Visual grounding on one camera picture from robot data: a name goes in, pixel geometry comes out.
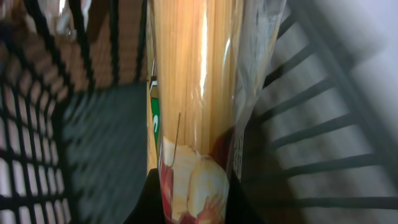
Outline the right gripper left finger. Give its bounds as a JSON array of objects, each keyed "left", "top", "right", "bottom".
[{"left": 124, "top": 168, "right": 164, "bottom": 224}]

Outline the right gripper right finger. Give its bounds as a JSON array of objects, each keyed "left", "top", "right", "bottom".
[{"left": 226, "top": 171, "right": 266, "bottom": 224}]

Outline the grey plastic basket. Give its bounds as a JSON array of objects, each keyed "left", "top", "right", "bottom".
[{"left": 1, "top": 1, "right": 397, "bottom": 223}]

